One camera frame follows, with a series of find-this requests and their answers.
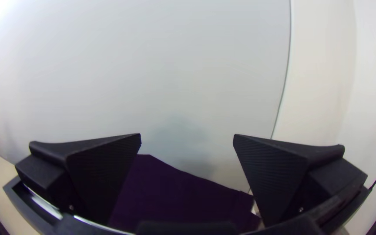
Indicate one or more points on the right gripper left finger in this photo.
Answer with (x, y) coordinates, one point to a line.
(100, 176)

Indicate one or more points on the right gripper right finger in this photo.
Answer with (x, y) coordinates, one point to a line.
(276, 176)

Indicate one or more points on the black t-shirt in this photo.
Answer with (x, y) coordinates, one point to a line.
(175, 196)

